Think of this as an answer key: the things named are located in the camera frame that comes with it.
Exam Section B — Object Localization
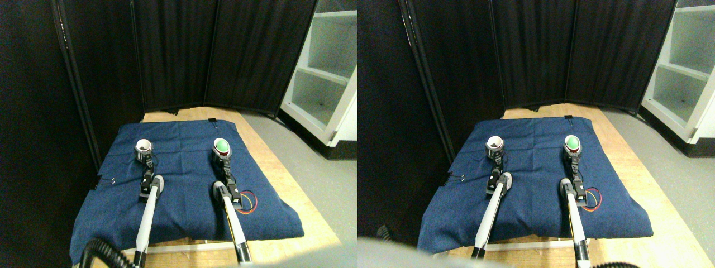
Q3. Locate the orange wire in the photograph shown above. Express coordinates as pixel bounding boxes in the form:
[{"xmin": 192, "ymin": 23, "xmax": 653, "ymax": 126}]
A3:
[
  {"xmin": 584, "ymin": 188, "xmax": 603, "ymax": 212},
  {"xmin": 237, "ymin": 190, "xmax": 258, "ymax": 214}
]

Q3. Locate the dark blue cloth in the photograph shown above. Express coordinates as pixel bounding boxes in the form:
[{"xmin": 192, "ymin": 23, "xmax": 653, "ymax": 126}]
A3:
[
  {"xmin": 417, "ymin": 116, "xmax": 654, "ymax": 255},
  {"xmin": 70, "ymin": 119, "xmax": 305, "ymax": 264}
]

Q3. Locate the curtain stand pole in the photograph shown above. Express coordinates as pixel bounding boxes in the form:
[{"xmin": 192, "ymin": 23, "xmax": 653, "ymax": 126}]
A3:
[
  {"xmin": 398, "ymin": 0, "xmax": 456, "ymax": 162},
  {"xmin": 51, "ymin": 0, "xmax": 101, "ymax": 168}
]

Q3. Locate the white shelf unit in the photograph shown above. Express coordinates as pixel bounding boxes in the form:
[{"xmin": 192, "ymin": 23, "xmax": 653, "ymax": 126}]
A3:
[
  {"xmin": 641, "ymin": 0, "xmax": 715, "ymax": 144},
  {"xmin": 280, "ymin": 0, "xmax": 358, "ymax": 147}
]

